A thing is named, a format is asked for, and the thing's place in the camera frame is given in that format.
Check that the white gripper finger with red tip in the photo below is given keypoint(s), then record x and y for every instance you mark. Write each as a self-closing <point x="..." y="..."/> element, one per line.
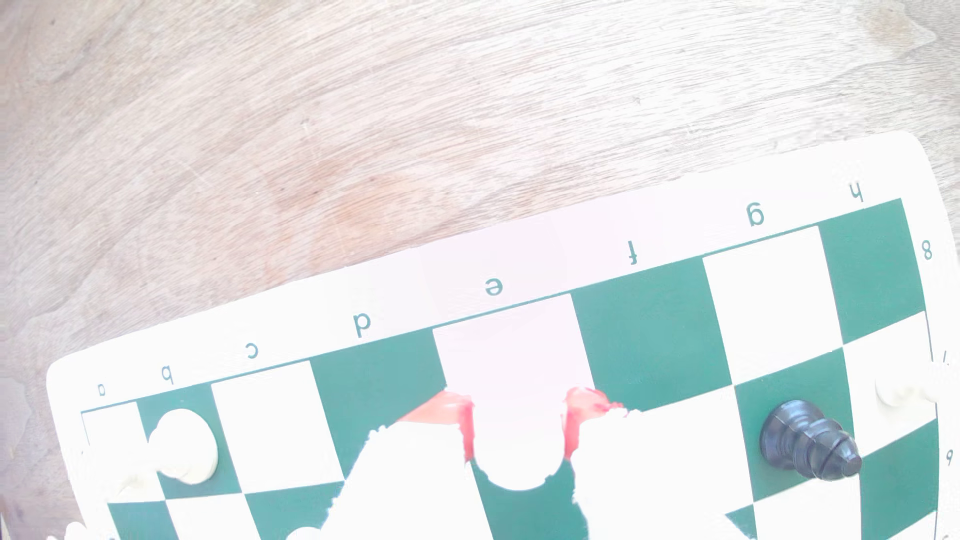
<point x="412" y="487"/>
<point x="637" y="480"/>

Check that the white chess rook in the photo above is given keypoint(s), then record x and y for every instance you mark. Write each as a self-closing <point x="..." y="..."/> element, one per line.
<point x="517" y="459"/>

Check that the green white chess board mat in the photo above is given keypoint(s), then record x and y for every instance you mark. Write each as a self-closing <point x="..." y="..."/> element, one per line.
<point x="652" y="337"/>

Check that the black chess bishop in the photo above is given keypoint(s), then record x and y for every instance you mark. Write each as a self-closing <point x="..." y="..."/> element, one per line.
<point x="806" y="441"/>

